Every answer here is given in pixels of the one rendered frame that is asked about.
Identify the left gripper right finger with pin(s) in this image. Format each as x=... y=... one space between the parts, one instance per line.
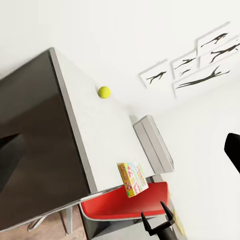
x=232 y=149

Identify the swivel chair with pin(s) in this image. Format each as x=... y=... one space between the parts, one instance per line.
x=117 y=206

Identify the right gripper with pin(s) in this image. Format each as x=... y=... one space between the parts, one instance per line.
x=163 y=231

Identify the desk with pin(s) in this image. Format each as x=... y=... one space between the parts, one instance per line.
x=74 y=141

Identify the jigsaw puzzle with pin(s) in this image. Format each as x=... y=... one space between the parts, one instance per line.
x=179 y=222

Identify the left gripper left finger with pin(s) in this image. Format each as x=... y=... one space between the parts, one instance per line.
x=12 y=149

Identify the tennis ball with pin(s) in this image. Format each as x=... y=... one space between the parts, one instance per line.
x=104 y=92

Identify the board game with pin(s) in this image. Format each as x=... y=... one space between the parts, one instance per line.
x=133 y=178

